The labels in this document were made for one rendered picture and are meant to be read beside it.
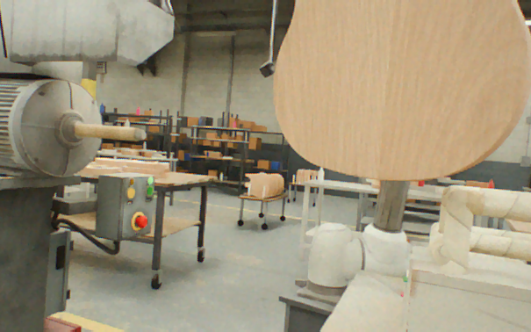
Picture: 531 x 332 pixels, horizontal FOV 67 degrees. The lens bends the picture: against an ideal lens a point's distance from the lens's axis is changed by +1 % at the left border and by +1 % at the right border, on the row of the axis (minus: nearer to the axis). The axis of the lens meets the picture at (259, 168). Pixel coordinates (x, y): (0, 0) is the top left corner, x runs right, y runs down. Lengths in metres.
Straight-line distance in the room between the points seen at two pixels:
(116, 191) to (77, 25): 0.55
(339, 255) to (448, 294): 0.95
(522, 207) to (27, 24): 0.97
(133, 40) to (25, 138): 0.37
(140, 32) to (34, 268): 0.77
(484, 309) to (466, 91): 0.27
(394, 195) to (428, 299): 0.94
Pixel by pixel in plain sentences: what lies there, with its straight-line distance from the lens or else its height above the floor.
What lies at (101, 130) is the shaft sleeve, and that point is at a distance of 1.05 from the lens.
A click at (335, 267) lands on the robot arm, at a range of 1.52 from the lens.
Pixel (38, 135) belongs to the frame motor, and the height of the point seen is 1.23.
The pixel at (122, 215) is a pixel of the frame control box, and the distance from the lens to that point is 1.30.
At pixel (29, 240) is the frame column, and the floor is 0.93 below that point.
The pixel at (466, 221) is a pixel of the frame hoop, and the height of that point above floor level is 1.17.
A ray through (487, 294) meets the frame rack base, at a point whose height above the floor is 1.09.
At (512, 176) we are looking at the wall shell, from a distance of 11.92.
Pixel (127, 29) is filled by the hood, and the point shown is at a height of 1.45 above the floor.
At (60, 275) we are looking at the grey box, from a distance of 1.47.
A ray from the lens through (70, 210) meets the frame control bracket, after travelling 1.29.
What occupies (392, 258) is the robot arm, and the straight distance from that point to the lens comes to 1.57.
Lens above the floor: 1.24
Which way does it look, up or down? 3 degrees down
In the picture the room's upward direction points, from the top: 5 degrees clockwise
